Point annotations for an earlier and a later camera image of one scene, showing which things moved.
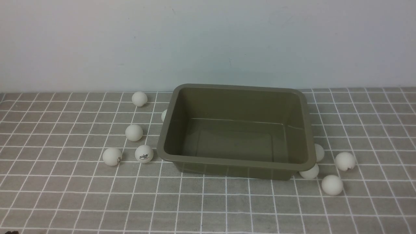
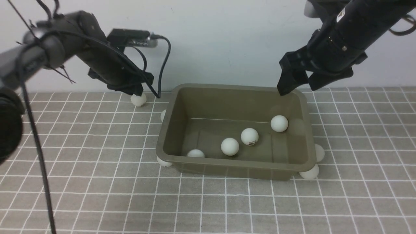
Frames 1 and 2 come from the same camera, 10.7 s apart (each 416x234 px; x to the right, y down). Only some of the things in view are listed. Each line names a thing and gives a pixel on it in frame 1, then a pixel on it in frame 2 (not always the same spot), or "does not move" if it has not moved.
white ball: x=311 y=174 does not move
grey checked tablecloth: x=87 y=162 does not move
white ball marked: x=345 y=161 to x=249 y=136
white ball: x=134 y=132 to x=229 y=146
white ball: x=332 y=185 to x=279 y=123
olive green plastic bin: x=238 y=131 does not move
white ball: x=163 y=114 does not move
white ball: x=319 y=152 does not move
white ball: x=112 y=156 to x=195 y=153
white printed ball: x=144 y=154 to x=163 y=163
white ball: x=139 y=98 does not move
